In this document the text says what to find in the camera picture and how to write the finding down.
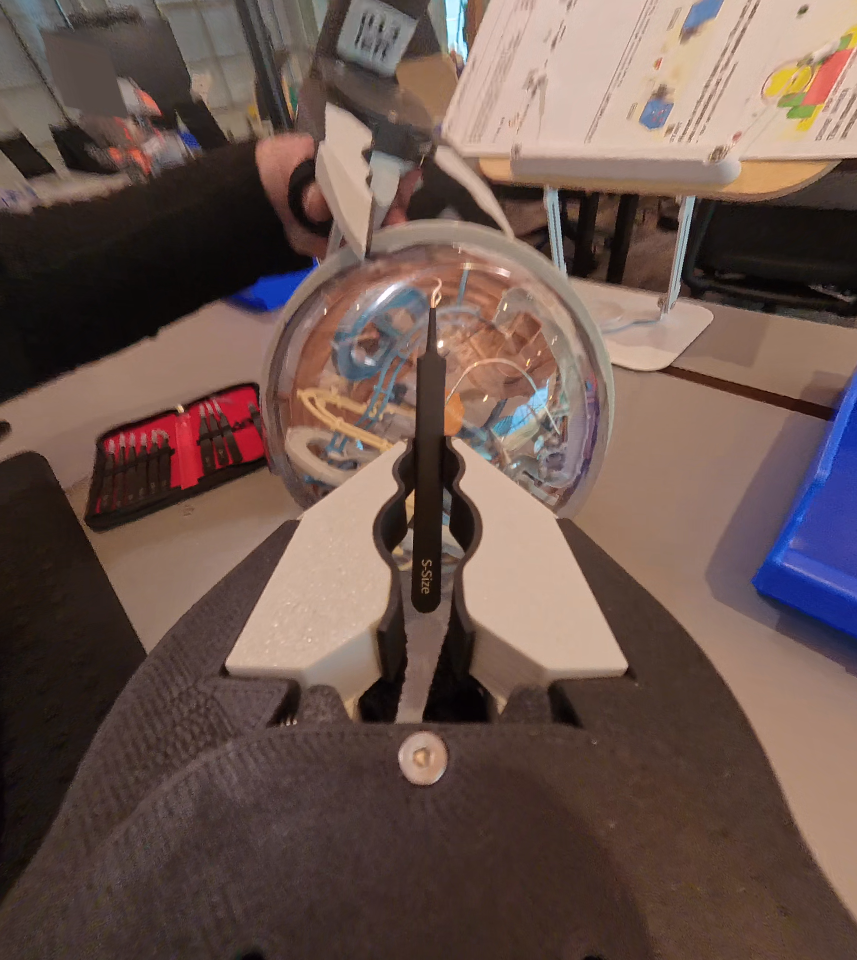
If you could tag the black red tweezers case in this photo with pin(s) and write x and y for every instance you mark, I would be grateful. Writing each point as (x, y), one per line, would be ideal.
(174, 458)

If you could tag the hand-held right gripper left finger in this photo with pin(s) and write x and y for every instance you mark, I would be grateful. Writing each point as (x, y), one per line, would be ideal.
(316, 600)

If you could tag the clear maze ball toy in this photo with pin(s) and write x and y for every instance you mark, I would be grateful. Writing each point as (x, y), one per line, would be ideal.
(354, 375)

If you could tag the set of black tweezers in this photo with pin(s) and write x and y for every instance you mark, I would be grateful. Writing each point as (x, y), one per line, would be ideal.
(219, 435)

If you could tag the person's left forearm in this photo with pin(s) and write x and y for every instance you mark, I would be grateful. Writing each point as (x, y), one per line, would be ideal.
(99, 285)

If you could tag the blue storage bin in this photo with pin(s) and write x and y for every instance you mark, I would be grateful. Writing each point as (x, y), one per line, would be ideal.
(849, 510)
(271, 288)

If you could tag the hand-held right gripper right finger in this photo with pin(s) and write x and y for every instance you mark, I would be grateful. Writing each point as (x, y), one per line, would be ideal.
(541, 600)

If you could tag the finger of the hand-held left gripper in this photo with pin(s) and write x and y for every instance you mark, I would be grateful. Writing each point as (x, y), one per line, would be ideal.
(346, 180)
(466, 188)

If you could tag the printed instruction sheet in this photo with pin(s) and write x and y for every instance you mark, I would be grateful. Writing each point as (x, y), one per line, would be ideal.
(669, 75)

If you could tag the black perforated wrist rest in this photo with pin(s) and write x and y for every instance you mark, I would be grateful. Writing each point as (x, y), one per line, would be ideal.
(24, 645)

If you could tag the person's left hand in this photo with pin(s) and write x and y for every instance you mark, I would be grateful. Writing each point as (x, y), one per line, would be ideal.
(276, 180)

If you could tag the black needle-tip tweezers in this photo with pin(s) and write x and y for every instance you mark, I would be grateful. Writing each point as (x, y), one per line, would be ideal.
(429, 450)

